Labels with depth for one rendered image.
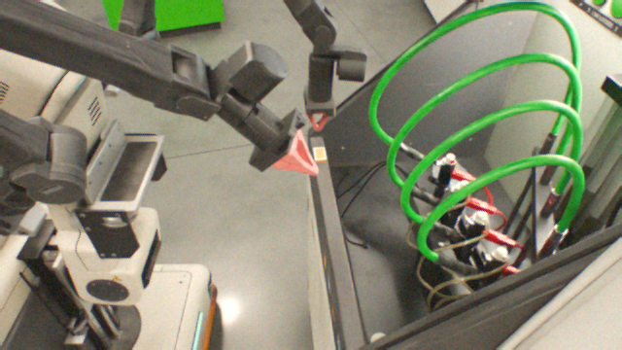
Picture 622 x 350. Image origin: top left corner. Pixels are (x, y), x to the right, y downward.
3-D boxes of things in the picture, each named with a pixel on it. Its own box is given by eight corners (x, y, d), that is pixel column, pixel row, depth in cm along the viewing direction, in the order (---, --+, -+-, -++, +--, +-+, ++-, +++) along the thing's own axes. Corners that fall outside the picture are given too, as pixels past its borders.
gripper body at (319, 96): (329, 90, 105) (331, 63, 100) (335, 115, 98) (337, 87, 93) (303, 91, 105) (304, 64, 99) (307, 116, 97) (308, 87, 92)
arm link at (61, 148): (6, 157, 67) (2, 186, 65) (42, 124, 63) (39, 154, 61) (65, 174, 75) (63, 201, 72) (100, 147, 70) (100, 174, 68)
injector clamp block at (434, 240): (399, 228, 110) (409, 187, 100) (437, 226, 111) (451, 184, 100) (444, 360, 85) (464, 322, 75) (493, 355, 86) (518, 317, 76)
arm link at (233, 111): (207, 89, 66) (195, 109, 61) (234, 60, 62) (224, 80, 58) (242, 118, 68) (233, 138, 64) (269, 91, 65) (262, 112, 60)
